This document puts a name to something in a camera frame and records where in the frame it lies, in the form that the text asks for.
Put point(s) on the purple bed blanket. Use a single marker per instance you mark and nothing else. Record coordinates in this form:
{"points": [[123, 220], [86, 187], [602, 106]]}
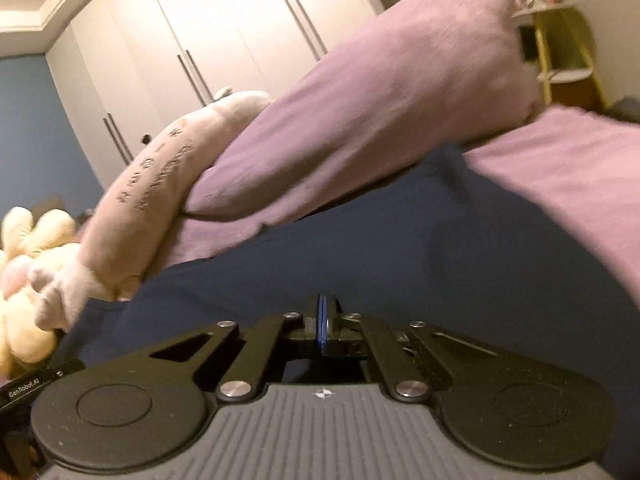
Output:
{"points": [[575, 185]]}

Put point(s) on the navy zip jacket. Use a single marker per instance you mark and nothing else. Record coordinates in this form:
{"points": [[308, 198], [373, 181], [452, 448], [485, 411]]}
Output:
{"points": [[450, 260]]}

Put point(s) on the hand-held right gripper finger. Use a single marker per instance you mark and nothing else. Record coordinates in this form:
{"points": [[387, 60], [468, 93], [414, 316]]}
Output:
{"points": [[320, 325], [328, 325]]}

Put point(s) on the cream flower plush toy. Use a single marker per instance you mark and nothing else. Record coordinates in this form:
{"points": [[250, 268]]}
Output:
{"points": [[25, 310]]}

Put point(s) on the yellow side table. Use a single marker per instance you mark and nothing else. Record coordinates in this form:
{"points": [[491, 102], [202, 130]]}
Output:
{"points": [[565, 25]]}

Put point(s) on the white long plush toy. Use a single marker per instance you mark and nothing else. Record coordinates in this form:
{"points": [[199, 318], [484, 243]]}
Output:
{"points": [[150, 185]]}

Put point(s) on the pink pillow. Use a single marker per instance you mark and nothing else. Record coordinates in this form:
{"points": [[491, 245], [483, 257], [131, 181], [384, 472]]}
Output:
{"points": [[375, 110]]}

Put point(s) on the white wardrobe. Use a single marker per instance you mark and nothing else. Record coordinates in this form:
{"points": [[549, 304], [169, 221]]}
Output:
{"points": [[225, 20]]}

